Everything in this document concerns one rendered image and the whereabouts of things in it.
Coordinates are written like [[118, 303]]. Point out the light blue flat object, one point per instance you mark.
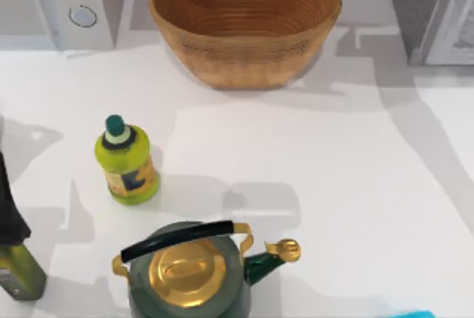
[[413, 314]]

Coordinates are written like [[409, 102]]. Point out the green bottle with dark cap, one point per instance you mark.
[[127, 164]]

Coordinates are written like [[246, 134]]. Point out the olive green square bottle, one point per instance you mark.
[[20, 273]]

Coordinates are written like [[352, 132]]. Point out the green and gold kettle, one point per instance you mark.
[[192, 273]]

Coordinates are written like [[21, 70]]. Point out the microwave knob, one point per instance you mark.
[[83, 16]]

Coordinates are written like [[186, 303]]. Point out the woven wooden basket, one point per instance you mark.
[[244, 32]]

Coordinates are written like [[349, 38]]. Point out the pale microwave oven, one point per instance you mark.
[[44, 6]]

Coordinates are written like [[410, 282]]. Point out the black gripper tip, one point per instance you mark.
[[9, 207]]

